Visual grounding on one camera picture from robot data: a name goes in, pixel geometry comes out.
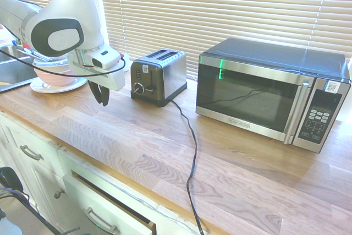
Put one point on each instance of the chrome toaster lever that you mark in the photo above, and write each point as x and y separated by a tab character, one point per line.
150	89

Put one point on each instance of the steel kitchen sink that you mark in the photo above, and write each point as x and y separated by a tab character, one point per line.
13	72

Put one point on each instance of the stainless steel two-slot toaster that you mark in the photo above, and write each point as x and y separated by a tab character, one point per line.
170	72

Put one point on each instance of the stainless steel black microwave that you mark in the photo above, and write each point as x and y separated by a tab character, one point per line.
247	94

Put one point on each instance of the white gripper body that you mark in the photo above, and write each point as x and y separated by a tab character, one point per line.
110	79

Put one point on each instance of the white open drawer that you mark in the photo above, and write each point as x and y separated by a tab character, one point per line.
90	199

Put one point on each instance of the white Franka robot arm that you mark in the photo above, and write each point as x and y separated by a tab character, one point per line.
66	17

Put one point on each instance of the metal utensils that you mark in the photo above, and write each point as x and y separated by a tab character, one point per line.
34	54

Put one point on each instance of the white plate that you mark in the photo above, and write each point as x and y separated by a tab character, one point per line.
41	87

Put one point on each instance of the wide beige window blind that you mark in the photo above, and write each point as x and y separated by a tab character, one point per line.
220	6

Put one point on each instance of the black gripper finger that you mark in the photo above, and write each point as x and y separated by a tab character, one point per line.
94	93
105	96

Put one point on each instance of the white kitchen cabinet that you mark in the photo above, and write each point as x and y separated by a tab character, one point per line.
22	169

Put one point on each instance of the pink bowl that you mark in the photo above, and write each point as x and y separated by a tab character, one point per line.
55	78

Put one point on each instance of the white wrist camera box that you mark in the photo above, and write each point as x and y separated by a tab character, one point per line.
105	57

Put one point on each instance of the white bowl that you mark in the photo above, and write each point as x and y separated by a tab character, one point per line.
52	64

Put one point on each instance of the round metal cabinet knob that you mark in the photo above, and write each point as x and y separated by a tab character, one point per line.
58	194

